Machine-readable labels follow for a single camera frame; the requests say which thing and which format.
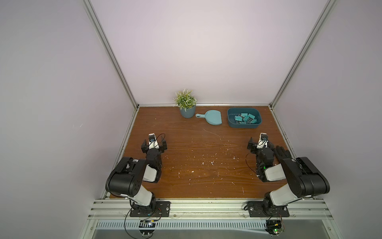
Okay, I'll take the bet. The dark teal storage box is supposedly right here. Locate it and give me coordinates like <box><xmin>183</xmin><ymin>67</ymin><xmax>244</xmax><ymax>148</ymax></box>
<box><xmin>227</xmin><ymin>108</ymin><xmax>262</xmax><ymax>128</ymax></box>

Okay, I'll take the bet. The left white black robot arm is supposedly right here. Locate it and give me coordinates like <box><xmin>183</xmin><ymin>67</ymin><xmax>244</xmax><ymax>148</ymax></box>
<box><xmin>105</xmin><ymin>134</ymin><xmax>167</xmax><ymax>211</ymax></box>

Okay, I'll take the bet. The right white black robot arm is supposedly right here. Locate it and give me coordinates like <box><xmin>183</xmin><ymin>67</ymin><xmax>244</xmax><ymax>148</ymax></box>
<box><xmin>247</xmin><ymin>133</ymin><xmax>330</xmax><ymax>209</ymax></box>

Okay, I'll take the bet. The black glove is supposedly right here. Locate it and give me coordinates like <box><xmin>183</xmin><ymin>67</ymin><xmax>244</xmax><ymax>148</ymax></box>
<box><xmin>273</xmin><ymin>145</ymin><xmax>293</xmax><ymax>162</ymax></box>

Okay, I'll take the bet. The potted green plant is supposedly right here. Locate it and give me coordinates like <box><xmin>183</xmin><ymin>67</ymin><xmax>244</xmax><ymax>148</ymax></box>
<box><xmin>174</xmin><ymin>89</ymin><xmax>197</xmax><ymax>119</ymax></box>

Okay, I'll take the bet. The light teal dustpan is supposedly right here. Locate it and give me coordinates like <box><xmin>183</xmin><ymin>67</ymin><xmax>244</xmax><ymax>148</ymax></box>
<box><xmin>196</xmin><ymin>110</ymin><xmax>222</xmax><ymax>125</ymax></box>

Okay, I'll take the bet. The left electronics board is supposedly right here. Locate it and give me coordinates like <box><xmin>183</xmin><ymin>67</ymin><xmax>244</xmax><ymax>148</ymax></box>
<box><xmin>138</xmin><ymin>220</ymin><xmax>157</xmax><ymax>239</ymax></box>

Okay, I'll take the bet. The electronics board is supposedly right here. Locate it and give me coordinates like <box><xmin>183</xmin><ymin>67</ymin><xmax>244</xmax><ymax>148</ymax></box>
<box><xmin>265</xmin><ymin>220</ymin><xmax>284</xmax><ymax>236</ymax></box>
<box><xmin>138</xmin><ymin>220</ymin><xmax>157</xmax><ymax>239</ymax></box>

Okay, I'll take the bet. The right electronics board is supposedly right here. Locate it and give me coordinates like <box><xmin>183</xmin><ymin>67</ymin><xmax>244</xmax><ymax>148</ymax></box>
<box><xmin>265</xmin><ymin>220</ymin><xmax>284</xmax><ymax>236</ymax></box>

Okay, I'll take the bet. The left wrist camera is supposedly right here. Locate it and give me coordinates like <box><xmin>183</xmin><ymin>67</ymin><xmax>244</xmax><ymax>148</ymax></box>
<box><xmin>148</xmin><ymin>133</ymin><xmax>157</xmax><ymax>149</ymax></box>

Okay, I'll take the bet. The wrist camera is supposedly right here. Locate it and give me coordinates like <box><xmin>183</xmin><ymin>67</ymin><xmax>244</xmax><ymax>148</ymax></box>
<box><xmin>257</xmin><ymin>133</ymin><xmax>269</xmax><ymax>148</ymax></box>
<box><xmin>148</xmin><ymin>133</ymin><xmax>157</xmax><ymax>149</ymax></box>

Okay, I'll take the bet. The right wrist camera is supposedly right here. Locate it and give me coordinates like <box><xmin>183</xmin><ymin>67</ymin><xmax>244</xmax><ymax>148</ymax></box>
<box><xmin>257</xmin><ymin>133</ymin><xmax>269</xmax><ymax>148</ymax></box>

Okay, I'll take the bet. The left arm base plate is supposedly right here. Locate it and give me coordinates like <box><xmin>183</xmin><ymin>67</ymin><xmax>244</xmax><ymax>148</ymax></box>
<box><xmin>129</xmin><ymin>201</ymin><xmax>171</xmax><ymax>218</ymax></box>

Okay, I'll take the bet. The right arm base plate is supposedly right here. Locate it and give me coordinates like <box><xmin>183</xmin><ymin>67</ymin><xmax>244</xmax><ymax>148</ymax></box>
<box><xmin>244</xmin><ymin>201</ymin><xmax>290</xmax><ymax>218</ymax></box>

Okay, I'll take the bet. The aluminium front rail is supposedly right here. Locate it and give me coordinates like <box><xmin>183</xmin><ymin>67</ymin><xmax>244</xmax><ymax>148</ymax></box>
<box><xmin>88</xmin><ymin>199</ymin><xmax>334</xmax><ymax>221</ymax></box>

